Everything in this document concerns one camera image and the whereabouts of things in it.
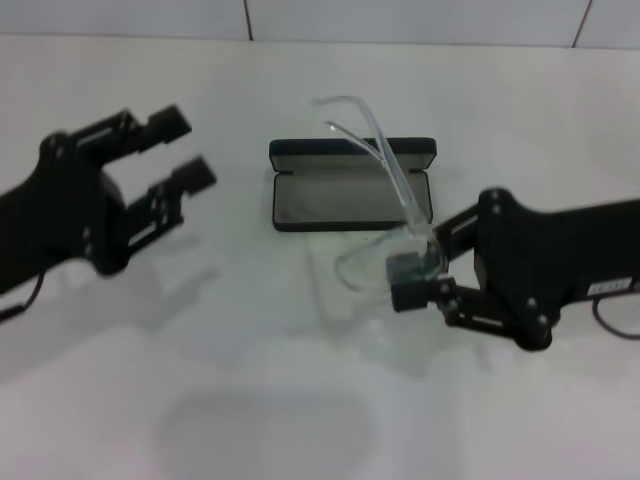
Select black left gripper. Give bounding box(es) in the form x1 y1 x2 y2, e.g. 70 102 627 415
0 104 218 297

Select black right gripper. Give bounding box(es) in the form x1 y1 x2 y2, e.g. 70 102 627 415
387 186 640 352

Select clear white glasses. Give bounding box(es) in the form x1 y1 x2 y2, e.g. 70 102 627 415
311 94 449 297

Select black glasses case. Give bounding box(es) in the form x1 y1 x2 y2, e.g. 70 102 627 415
268 137 438 233

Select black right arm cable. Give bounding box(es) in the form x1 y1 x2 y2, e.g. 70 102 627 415
591 294 640 342

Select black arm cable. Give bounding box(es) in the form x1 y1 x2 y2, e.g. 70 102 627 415
0 269 47 322
591 294 640 342

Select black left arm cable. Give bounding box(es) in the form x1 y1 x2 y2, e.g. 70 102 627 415
0 269 47 322

